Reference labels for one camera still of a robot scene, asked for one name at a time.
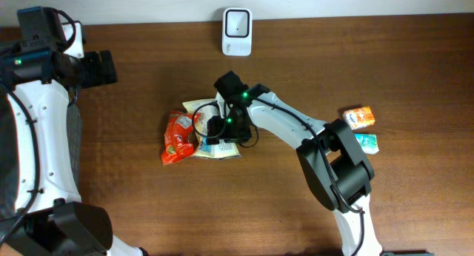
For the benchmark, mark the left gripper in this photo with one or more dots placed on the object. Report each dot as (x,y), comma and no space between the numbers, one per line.
(100,77)

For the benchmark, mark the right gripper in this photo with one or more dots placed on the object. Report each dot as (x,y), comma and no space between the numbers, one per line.
(244,137)

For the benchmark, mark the cream chips bag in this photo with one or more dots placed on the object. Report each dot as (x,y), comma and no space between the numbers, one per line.
(219,151)

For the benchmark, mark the red snack packet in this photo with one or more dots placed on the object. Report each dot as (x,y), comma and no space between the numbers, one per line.
(179,142)

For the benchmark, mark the orange tissue pack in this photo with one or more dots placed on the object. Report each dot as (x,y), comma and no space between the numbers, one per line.
(359,118)

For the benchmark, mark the green tissue pack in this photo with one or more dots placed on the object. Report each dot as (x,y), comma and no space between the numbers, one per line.
(368,143)

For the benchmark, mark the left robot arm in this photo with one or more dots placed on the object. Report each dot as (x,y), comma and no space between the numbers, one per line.
(41,75)

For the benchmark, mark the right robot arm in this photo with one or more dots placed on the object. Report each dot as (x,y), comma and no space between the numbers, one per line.
(337,171)

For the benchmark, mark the white barcode scanner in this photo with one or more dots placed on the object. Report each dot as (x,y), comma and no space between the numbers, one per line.
(237,31)

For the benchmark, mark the grey plastic mesh basket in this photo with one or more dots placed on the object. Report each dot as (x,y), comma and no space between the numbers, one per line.
(9,154)

